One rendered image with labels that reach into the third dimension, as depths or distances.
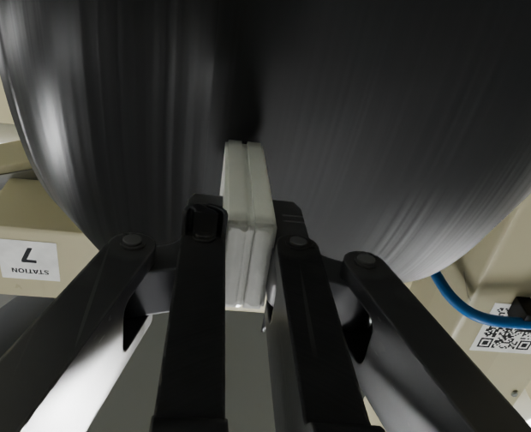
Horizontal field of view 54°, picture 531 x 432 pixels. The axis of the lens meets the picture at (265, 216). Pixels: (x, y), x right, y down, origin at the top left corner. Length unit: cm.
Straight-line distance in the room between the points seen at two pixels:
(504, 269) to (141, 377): 275
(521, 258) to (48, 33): 48
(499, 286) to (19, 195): 72
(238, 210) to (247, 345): 321
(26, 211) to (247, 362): 251
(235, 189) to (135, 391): 297
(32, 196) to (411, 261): 73
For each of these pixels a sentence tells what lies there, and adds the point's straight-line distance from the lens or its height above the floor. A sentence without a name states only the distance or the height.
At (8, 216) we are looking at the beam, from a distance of 89.
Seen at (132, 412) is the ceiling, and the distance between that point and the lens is 304.
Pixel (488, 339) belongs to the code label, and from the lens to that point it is 65.
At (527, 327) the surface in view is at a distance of 60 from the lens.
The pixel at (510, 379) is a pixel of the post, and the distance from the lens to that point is 72.
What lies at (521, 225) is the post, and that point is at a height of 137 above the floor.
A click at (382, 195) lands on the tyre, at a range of 24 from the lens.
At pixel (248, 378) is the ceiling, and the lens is 320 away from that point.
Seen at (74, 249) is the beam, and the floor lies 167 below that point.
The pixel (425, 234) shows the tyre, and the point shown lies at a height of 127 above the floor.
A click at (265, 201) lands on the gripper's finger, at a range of 16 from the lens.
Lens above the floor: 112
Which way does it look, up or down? 35 degrees up
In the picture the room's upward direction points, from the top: 170 degrees counter-clockwise
